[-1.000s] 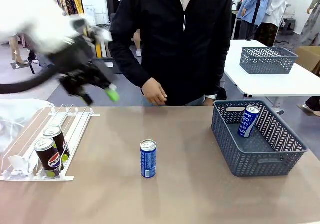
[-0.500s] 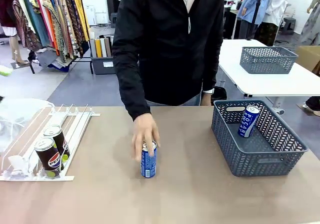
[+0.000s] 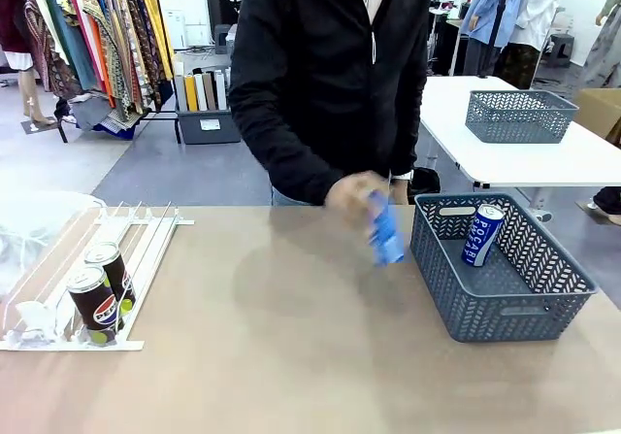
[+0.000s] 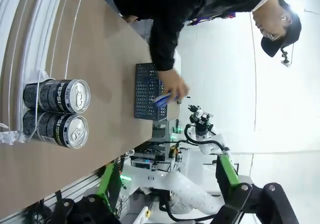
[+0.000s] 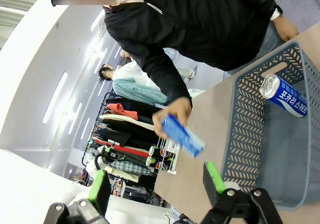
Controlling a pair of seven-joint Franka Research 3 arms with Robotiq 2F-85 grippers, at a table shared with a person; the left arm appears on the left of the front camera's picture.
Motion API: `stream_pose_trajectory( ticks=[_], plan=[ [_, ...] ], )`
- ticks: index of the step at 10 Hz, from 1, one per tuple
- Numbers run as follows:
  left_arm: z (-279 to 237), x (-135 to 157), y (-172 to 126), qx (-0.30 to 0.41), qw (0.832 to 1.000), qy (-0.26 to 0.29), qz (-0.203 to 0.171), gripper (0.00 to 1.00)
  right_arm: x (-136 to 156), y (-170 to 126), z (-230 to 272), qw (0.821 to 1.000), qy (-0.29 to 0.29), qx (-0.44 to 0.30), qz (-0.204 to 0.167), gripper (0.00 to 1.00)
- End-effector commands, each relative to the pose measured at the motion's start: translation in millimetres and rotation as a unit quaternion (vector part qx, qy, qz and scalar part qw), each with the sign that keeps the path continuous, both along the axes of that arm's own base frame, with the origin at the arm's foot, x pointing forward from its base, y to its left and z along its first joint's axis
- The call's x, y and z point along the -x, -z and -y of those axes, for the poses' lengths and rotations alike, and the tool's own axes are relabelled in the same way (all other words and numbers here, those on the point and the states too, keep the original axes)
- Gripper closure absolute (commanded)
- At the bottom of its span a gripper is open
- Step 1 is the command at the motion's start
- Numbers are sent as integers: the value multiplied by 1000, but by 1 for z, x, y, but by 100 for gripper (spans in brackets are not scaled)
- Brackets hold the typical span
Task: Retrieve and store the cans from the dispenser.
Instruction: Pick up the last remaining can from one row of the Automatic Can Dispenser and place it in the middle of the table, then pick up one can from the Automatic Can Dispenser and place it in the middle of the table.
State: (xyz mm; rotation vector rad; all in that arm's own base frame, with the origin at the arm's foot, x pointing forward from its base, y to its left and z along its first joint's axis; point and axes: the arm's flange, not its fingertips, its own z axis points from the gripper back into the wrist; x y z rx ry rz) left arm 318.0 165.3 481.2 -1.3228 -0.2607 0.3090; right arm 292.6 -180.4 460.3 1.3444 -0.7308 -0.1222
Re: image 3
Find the brown board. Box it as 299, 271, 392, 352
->
202, 72, 218, 112

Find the white board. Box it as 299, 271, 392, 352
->
213, 69, 229, 112
193, 73, 210, 113

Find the bystander's leg and shoe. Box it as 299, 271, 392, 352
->
574, 185, 621, 226

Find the grey board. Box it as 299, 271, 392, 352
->
173, 75, 188, 113

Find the person's left forearm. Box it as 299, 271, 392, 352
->
387, 103, 421, 181

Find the blue Pocari Sweat can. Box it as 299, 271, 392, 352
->
460, 203, 508, 268
366, 190, 407, 266

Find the person in black jacket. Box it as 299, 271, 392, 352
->
227, 0, 434, 208

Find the grey storage bin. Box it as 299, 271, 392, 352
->
176, 107, 243, 146

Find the white table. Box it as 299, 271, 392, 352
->
419, 75, 621, 212

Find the yellow hanging garment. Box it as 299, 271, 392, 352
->
137, 0, 175, 82

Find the person's left hand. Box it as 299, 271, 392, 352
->
390, 180, 412, 207

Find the orange hanging garment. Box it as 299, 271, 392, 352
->
81, 14, 117, 110

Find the brown patterned shawl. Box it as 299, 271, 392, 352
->
23, 0, 82, 101

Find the black pole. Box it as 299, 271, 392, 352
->
486, 0, 516, 50

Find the mannequin in maroon dress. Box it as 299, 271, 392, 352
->
0, 0, 60, 133

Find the mannequin in grey dress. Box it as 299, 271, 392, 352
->
579, 0, 621, 90

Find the person's right hand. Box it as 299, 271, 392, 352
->
323, 171, 391, 224

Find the black Pepsi can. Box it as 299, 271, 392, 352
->
66, 264, 122, 346
83, 242, 138, 314

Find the mannequin in white shirt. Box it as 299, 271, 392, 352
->
499, 0, 568, 91

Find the white can dispenser rack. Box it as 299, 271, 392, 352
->
0, 200, 195, 352

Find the white cabinet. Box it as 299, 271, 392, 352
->
162, 9, 212, 50

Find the grey plastic stool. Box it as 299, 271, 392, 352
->
549, 33, 576, 69

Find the black clothes rack frame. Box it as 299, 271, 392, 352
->
56, 108, 182, 145

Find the yellow board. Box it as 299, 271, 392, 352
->
184, 75, 200, 113

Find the white plastic bag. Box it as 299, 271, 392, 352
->
0, 189, 108, 299

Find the grey cloth pile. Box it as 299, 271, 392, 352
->
69, 94, 143, 140

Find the brown cardboard box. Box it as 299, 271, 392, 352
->
572, 87, 621, 147

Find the mannequin in blue shirt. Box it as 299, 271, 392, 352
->
459, 0, 529, 79

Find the green yellow patterned garment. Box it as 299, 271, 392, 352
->
82, 0, 147, 115

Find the teal hanging garment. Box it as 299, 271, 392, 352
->
41, 0, 98, 91

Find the person's right forearm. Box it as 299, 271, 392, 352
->
231, 113, 348, 207

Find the dark patterned hanging garment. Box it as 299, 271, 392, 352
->
114, 0, 165, 111

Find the grey plastic woven basket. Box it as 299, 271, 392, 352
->
464, 89, 580, 145
409, 191, 601, 344

